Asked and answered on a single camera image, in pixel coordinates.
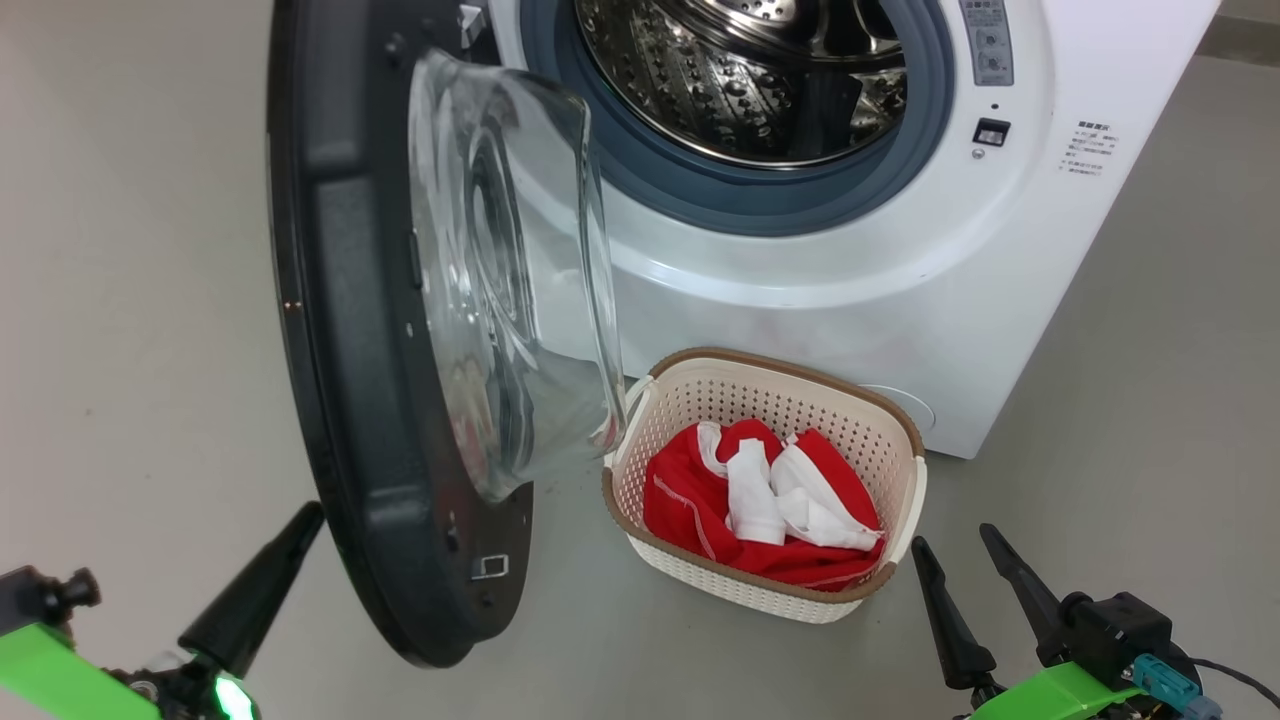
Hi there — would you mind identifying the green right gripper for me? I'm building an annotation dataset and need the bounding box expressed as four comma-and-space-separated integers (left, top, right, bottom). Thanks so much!
910, 523, 1146, 720

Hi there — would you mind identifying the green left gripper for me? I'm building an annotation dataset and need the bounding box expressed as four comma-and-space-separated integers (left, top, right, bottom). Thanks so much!
0, 502, 326, 720

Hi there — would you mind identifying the red garment white stripe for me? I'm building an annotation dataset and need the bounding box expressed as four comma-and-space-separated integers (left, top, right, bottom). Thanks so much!
643, 418, 887, 591
770, 428, 887, 553

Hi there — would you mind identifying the dark round glass washer door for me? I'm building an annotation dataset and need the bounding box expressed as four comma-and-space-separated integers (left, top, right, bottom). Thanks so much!
266, 0, 629, 669

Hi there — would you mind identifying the white front-load washing machine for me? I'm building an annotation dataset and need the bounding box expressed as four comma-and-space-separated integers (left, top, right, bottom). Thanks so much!
480, 0, 1223, 461

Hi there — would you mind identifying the cream perforated basket brown rim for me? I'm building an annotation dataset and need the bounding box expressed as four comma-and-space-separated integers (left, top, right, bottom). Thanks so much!
601, 347, 928, 625

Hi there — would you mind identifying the grey blue door gasket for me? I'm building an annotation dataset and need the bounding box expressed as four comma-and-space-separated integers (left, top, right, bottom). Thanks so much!
518, 0, 956, 238

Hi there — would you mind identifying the round white filter cover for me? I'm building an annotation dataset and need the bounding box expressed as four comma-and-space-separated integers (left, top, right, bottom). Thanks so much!
860, 385, 938, 433

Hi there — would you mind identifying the small printed text sticker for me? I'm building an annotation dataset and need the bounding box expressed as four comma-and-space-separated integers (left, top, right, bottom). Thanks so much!
1060, 120, 1121, 179

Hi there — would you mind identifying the grey warning label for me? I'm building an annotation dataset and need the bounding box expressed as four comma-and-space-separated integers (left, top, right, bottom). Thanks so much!
958, 0, 1015, 87

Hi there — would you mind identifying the teal right camera connector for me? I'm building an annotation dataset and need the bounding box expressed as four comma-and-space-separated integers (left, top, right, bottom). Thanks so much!
1133, 655, 1223, 720

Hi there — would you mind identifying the black right camera cable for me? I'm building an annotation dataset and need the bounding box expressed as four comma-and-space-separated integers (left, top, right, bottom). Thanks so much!
1190, 658, 1280, 711

